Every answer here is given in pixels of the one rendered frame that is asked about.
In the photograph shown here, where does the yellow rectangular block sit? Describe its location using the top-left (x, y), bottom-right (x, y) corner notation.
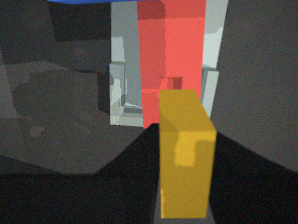
top-left (159, 89), bottom-right (217, 218)

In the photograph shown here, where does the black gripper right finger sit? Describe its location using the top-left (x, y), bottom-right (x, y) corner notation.
top-left (208, 131), bottom-right (298, 224)

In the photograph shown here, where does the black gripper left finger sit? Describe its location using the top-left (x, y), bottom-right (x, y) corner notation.
top-left (0, 123), bottom-right (160, 224)

